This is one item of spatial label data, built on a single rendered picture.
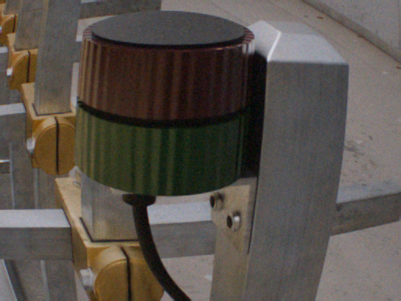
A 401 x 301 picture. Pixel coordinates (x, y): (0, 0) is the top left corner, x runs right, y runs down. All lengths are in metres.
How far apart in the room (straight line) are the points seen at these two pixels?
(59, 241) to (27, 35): 0.46
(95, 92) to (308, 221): 0.09
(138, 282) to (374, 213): 0.23
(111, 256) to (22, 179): 0.55
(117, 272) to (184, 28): 0.30
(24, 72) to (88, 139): 0.74
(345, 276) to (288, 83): 2.30
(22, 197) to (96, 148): 0.83
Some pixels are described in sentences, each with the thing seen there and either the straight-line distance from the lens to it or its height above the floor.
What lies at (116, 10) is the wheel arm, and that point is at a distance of 1.40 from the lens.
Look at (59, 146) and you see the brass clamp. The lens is 0.82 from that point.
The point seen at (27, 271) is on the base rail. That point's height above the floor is 0.70.
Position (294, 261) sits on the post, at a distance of 0.35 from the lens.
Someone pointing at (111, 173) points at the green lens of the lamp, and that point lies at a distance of 0.31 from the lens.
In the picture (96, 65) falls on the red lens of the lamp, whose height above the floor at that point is 1.16.
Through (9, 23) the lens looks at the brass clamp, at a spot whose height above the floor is 0.96.
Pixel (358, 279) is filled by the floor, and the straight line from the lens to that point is 2.60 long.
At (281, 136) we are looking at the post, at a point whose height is 1.14.
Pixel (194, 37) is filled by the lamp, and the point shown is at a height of 1.17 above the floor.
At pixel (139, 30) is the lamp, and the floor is 1.17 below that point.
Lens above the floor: 1.25
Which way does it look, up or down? 21 degrees down
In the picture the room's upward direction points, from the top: 4 degrees clockwise
